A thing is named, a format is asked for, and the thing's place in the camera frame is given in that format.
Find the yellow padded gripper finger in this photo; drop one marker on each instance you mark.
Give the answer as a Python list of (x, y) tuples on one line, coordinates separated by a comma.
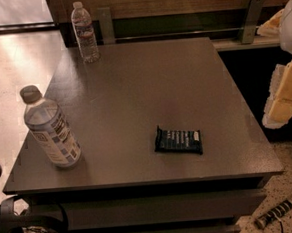
[(278, 106), (272, 26)]

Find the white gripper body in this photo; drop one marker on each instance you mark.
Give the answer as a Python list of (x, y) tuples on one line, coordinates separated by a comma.
[(290, 28)]

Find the dark blue rxbar wrapper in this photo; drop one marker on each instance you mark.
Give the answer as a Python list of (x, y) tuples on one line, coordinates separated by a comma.
[(178, 141)]

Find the clear water bottle far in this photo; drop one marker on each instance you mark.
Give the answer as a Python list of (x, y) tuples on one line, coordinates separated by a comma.
[(84, 33)]

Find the labelled water bottle near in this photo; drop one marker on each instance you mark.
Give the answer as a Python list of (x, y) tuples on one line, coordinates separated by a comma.
[(49, 126)]

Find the white power strip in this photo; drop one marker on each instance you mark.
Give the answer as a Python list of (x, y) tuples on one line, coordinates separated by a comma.
[(275, 213)]

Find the grey drawer cabinet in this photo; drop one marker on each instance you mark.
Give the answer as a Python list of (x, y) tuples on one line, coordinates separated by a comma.
[(210, 212)]

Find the black chair base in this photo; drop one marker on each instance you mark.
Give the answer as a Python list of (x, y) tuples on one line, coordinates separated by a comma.
[(16, 216)]

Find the grey metal bracket right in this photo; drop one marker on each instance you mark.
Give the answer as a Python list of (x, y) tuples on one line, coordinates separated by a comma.
[(247, 32)]

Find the grey metal bracket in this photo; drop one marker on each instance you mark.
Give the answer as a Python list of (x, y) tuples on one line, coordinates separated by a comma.
[(247, 32), (106, 26)]

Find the grey metal bracket left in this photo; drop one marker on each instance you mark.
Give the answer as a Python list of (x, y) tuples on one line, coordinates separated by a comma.
[(106, 26)]

